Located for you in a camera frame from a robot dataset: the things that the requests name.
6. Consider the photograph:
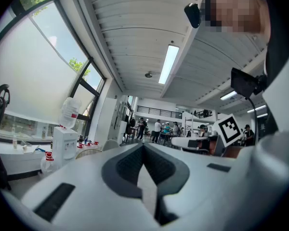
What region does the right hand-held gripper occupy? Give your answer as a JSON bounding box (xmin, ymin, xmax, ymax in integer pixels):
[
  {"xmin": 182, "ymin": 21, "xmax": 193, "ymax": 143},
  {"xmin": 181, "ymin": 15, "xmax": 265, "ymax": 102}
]
[{"xmin": 170, "ymin": 113, "xmax": 243, "ymax": 157}]

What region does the black head-mounted camera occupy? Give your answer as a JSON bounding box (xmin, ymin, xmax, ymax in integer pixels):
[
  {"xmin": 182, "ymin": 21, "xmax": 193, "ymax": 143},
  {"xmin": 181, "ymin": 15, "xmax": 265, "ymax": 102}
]
[{"xmin": 184, "ymin": 3, "xmax": 202, "ymax": 29}]

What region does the coat stand with dark bags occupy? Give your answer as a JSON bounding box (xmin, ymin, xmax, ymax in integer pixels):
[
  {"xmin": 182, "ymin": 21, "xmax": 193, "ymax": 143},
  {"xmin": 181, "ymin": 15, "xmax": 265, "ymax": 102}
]
[{"xmin": 128, "ymin": 115, "xmax": 136, "ymax": 142}]

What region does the white water dispenser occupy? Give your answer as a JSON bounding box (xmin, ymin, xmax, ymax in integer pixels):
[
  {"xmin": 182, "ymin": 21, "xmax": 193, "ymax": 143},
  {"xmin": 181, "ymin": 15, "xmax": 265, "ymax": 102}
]
[{"xmin": 52, "ymin": 126, "xmax": 79, "ymax": 167}]

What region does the person's head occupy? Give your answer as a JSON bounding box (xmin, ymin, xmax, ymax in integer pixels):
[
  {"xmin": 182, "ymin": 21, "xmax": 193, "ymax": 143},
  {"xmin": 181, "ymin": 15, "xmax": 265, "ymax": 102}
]
[{"xmin": 199, "ymin": 0, "xmax": 272, "ymax": 42}]

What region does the white window counter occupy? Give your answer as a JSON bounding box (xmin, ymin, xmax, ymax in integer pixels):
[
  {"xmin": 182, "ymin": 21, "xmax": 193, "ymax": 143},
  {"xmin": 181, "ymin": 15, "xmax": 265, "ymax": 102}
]
[{"xmin": 0, "ymin": 142, "xmax": 54, "ymax": 177}]

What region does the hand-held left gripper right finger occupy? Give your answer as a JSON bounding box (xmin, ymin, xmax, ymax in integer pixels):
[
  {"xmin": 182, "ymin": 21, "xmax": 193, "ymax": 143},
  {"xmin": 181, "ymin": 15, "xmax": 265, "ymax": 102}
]
[{"xmin": 144, "ymin": 142, "xmax": 239, "ymax": 231}]

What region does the black balcony railing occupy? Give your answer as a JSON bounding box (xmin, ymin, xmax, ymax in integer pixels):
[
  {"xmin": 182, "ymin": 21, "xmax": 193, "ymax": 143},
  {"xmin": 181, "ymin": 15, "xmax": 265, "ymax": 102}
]
[
  {"xmin": 194, "ymin": 109, "xmax": 213, "ymax": 119},
  {"xmin": 136, "ymin": 105, "xmax": 183, "ymax": 119}
]

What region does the white shelf rack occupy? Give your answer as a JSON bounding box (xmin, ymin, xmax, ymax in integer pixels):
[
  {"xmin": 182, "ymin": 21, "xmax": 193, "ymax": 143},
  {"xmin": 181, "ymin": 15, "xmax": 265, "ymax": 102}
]
[{"xmin": 181, "ymin": 111, "xmax": 196, "ymax": 138}]

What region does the black-framed window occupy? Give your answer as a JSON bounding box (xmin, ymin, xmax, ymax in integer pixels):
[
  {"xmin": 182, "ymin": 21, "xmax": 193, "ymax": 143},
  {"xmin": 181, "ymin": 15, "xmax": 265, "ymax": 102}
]
[{"xmin": 0, "ymin": 0, "xmax": 107, "ymax": 143}]

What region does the grey upholstered chair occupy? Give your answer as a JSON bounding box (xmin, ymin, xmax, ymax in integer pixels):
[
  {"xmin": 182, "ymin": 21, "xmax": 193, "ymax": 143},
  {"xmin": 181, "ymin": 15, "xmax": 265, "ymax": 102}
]
[{"xmin": 102, "ymin": 139, "xmax": 121, "ymax": 152}]

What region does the gold wire chair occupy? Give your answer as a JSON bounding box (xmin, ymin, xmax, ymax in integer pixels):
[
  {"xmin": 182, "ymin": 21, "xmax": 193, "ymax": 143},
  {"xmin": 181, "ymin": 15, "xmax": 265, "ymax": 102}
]
[{"xmin": 74, "ymin": 148, "xmax": 104, "ymax": 160}]

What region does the large clear water bottle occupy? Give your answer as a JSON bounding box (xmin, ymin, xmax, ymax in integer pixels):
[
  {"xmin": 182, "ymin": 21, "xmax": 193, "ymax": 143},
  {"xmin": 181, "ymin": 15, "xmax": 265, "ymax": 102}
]
[{"xmin": 58, "ymin": 97, "xmax": 83, "ymax": 129}]

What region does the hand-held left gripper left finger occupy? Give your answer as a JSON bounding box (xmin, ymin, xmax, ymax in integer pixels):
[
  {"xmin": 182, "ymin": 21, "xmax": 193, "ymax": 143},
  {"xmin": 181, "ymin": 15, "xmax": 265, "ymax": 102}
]
[{"xmin": 21, "ymin": 142, "xmax": 161, "ymax": 231}]

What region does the white locker cabinet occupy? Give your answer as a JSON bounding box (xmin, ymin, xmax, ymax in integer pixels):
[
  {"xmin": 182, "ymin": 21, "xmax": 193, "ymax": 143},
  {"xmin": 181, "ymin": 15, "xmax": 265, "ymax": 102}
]
[{"xmin": 95, "ymin": 95, "xmax": 129, "ymax": 144}]

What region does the black chest-mounted monitor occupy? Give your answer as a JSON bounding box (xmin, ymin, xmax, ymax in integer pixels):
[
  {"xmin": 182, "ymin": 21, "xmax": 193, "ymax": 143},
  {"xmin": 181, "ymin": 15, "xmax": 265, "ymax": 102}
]
[{"xmin": 230, "ymin": 67, "xmax": 268, "ymax": 100}]

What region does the black office chair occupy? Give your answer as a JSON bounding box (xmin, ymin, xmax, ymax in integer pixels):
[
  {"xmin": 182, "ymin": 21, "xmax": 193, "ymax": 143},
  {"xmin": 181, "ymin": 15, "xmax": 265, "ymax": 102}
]
[{"xmin": 0, "ymin": 84, "xmax": 12, "ymax": 192}]

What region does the blue squeegee yellow handle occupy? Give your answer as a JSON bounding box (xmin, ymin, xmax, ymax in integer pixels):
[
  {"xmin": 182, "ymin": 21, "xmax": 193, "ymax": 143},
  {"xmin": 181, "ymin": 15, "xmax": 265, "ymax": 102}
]
[{"xmin": 32, "ymin": 145, "xmax": 47, "ymax": 154}]

